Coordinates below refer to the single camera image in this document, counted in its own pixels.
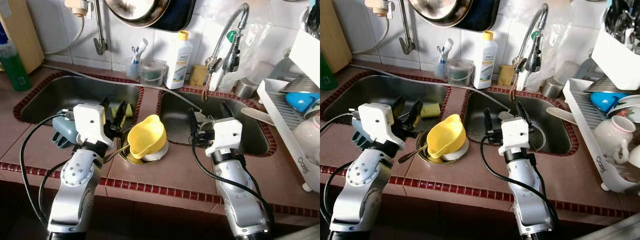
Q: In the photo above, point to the green liquid soap bottle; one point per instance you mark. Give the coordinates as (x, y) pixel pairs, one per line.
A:
(15, 70)
(326, 75)

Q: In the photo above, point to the stainless steel bowl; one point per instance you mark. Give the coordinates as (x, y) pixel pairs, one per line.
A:
(430, 158)
(131, 159)

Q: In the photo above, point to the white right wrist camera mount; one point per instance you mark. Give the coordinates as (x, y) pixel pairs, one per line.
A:
(515, 135)
(227, 135)

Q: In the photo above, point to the steel cup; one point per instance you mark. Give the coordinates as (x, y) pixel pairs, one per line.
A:
(552, 89)
(245, 89)

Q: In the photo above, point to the yellow plastic bowl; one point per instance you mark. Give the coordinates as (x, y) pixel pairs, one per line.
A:
(445, 137)
(147, 137)

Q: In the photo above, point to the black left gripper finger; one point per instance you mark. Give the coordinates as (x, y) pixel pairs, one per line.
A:
(106, 110)
(121, 115)
(399, 110)
(416, 112)

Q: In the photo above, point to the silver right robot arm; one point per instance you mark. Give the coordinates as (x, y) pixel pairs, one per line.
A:
(525, 200)
(240, 200)

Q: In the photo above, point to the chrome pull-out faucet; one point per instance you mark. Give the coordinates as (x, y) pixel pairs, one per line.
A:
(535, 57)
(232, 60)

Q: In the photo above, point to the white cutlery holder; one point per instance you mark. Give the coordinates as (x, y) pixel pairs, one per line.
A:
(615, 60)
(305, 60)

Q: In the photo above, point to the steel sink basin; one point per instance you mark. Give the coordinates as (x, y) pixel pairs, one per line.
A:
(555, 130)
(175, 120)
(60, 97)
(370, 92)

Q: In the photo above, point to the clear plastic bucket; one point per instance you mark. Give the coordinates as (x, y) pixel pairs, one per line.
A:
(152, 75)
(459, 75)

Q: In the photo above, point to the clear plastic bag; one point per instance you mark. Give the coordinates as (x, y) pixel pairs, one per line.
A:
(570, 45)
(265, 45)

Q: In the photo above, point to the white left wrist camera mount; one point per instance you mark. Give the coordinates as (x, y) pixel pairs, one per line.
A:
(90, 122)
(380, 122)

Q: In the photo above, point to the blue plastic mug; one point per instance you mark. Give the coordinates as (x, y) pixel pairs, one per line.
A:
(359, 137)
(62, 132)

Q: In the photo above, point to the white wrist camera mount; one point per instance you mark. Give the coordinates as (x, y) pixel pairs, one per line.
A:
(90, 122)
(380, 122)
(227, 135)
(515, 135)

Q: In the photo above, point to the round steel pot lid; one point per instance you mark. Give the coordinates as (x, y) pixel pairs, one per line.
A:
(542, 140)

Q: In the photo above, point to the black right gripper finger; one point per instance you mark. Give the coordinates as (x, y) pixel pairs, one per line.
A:
(523, 113)
(489, 120)
(194, 121)
(228, 113)

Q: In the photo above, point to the hanging dark frying pan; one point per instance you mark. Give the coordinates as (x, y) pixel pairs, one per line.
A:
(475, 20)
(170, 20)

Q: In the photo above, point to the blue bowl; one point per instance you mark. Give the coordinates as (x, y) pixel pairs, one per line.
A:
(605, 102)
(300, 102)

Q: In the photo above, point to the white bottle green cap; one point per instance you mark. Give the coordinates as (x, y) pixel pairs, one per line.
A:
(220, 82)
(522, 82)

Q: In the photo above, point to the bright yellow dish sponge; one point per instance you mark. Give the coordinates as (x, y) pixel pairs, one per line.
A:
(130, 110)
(431, 110)

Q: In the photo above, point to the white bottle yellow cap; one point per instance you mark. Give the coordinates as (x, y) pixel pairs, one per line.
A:
(179, 65)
(485, 65)

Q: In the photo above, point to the small white bowl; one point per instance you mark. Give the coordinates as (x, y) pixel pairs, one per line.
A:
(162, 151)

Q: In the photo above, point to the white dish rack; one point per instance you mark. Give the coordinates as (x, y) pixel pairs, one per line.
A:
(585, 120)
(285, 130)

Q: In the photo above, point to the tan worn sponge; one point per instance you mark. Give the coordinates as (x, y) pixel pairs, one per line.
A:
(197, 76)
(505, 75)

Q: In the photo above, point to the grey steel dish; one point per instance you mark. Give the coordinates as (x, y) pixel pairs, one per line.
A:
(300, 86)
(602, 86)

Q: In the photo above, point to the clear toothbrush cup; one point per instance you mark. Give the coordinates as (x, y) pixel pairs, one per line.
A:
(132, 72)
(441, 72)

